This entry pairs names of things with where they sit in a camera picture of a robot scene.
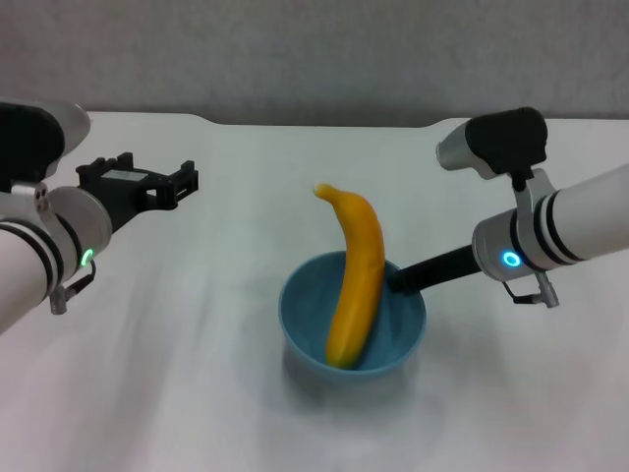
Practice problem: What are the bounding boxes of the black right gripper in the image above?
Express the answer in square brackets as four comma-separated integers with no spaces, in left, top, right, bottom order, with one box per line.
[385,245,481,294]

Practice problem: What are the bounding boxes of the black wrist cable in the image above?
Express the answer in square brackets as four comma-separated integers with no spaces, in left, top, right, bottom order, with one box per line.
[48,263,98,316]
[500,271,561,310]

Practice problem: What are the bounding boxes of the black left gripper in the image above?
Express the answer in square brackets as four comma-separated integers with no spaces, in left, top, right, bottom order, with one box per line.
[76,151,200,232]

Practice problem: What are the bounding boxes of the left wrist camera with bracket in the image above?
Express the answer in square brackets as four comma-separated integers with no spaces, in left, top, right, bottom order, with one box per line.
[0,100,92,217]

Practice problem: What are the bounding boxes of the yellow banana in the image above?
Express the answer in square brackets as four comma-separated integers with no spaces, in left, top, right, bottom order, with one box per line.
[313,183,386,370]

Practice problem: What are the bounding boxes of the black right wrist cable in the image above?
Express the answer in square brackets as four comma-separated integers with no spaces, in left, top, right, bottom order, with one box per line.
[500,271,561,310]

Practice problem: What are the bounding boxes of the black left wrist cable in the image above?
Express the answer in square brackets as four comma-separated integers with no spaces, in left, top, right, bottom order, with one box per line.
[48,263,98,316]

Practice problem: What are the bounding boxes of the light blue plastic bowl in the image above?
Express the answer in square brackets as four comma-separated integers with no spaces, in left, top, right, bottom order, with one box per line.
[278,250,427,378]

